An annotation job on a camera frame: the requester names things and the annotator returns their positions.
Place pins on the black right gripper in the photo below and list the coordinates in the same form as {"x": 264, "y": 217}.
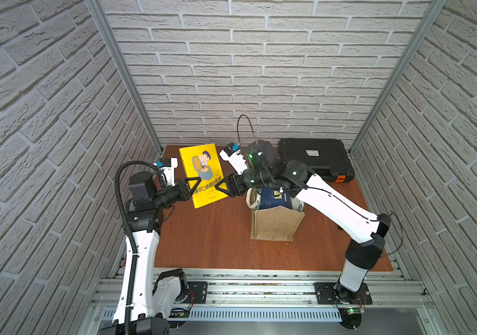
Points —
{"x": 233, "y": 181}

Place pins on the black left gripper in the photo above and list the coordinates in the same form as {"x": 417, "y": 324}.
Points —
{"x": 182, "y": 189}

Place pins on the yellow cartoon cover book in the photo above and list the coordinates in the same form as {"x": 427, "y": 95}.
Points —
{"x": 203, "y": 161}

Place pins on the blue book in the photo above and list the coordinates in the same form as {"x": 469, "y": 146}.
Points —
{"x": 270, "y": 198}

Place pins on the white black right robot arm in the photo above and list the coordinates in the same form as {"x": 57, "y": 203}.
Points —
{"x": 259, "y": 165}

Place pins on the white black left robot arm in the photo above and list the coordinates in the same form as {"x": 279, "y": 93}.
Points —
{"x": 146, "y": 303}

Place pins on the black plastic tool case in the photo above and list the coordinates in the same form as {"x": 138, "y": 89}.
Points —
{"x": 328, "y": 157}

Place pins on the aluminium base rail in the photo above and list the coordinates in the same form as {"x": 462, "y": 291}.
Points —
{"x": 294, "y": 296}

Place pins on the aluminium frame post left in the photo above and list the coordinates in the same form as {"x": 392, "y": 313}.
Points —
{"x": 113, "y": 47}

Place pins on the aluminium frame post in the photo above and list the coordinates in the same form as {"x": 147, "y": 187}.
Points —
{"x": 113, "y": 47}
{"x": 423, "y": 28}

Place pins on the aluminium frame post right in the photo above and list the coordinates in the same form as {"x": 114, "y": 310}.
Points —
{"x": 423, "y": 28}

